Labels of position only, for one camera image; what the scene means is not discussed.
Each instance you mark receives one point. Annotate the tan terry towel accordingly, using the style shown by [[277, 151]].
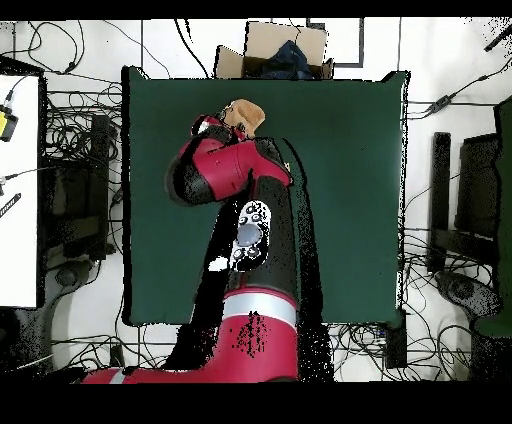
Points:
[[248, 114]]

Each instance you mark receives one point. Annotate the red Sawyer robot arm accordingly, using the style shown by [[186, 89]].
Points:
[[256, 320]]

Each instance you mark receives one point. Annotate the dark blue garment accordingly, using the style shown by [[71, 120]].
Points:
[[288, 60]]

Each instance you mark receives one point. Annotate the brown cardboard box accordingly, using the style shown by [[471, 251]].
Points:
[[268, 40]]

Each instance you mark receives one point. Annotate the black equipment stand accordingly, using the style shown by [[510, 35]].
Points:
[[98, 160]]

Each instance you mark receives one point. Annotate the dark green table cloth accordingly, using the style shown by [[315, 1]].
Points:
[[340, 200]]

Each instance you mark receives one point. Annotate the yellow and black device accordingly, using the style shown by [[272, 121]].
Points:
[[6, 124]]

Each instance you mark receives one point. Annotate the black ruler strip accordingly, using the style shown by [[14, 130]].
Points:
[[10, 205]]

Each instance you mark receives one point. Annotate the white desk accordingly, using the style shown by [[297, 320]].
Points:
[[18, 240]]

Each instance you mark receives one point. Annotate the black power adapter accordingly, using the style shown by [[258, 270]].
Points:
[[440, 103]]

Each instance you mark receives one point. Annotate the black upright bar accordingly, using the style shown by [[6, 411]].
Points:
[[440, 180]]

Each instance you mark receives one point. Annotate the black rectangular box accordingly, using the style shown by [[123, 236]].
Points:
[[396, 340]]

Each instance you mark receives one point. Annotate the dark green fabric cover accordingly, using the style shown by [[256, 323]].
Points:
[[504, 200]]

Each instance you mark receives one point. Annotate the grey pedestal leg foot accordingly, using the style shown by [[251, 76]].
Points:
[[68, 276], [460, 288]]

